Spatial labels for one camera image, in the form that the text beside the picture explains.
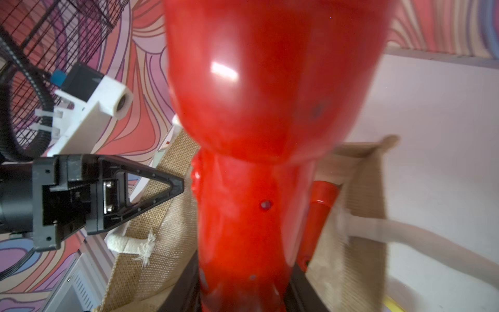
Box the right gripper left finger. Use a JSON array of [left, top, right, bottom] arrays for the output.
[[157, 253, 201, 312]]

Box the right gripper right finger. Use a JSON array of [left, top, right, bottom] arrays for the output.
[[286, 265, 329, 312]]

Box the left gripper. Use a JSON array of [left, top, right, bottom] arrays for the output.
[[1, 154, 185, 252]]

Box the burlap tote bag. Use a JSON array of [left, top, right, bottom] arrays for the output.
[[99, 131, 498, 311]]

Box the red flashlight top row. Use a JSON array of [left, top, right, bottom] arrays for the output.
[[296, 181, 341, 272]]

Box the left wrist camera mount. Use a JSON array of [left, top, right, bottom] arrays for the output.
[[31, 63, 133, 157]]

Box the left wire basket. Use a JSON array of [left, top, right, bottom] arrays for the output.
[[1, 1, 128, 150]]

